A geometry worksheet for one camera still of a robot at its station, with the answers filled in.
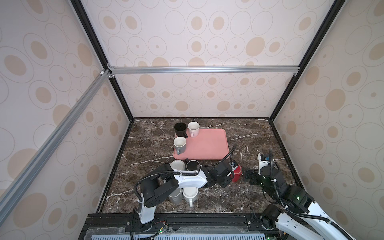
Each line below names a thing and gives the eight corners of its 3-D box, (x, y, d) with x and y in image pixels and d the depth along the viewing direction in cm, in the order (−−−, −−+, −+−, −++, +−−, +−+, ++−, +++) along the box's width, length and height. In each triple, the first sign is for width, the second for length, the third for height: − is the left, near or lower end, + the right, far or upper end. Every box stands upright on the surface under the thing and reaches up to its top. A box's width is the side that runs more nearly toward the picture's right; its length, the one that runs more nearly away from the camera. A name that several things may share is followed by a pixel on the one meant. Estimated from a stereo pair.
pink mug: (188, 142, 107) (187, 132, 99) (188, 131, 114) (188, 121, 106) (199, 142, 108) (199, 132, 99) (198, 131, 114) (199, 121, 106)
